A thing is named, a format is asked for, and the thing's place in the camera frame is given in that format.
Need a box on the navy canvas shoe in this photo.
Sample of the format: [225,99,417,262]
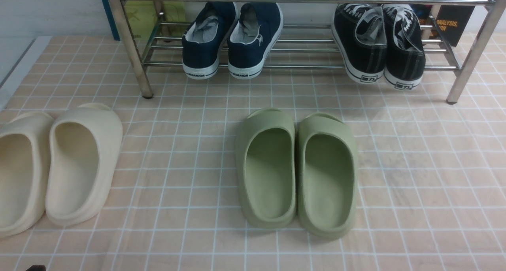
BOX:
[227,2,284,80]
[182,2,239,80]

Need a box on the left green slipper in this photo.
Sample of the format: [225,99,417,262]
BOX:
[235,108,296,228]

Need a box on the left black sneaker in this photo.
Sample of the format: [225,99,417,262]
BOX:
[330,3,387,84]

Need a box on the right cream slipper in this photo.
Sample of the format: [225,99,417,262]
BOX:
[45,102,123,226]

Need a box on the right green slipper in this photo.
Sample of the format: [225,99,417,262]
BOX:
[296,112,359,239]

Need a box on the black sneaker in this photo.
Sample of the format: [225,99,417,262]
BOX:
[330,3,387,84]
[381,4,425,91]

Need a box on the black book orange text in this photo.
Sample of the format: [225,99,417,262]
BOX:
[410,4,475,47]

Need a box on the cream slipper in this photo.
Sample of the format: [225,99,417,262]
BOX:
[45,102,123,226]
[0,111,54,237]

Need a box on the left cream slipper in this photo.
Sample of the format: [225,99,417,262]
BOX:
[0,111,54,237]

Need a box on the green slipper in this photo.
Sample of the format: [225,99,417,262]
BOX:
[235,108,296,228]
[296,112,359,239]

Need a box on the right black sneaker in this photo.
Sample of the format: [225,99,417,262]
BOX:
[381,4,425,91]

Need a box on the blue yellow book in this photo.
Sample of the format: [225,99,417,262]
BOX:
[102,0,186,41]

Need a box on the metal shoe rack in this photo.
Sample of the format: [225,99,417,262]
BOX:
[108,0,505,105]

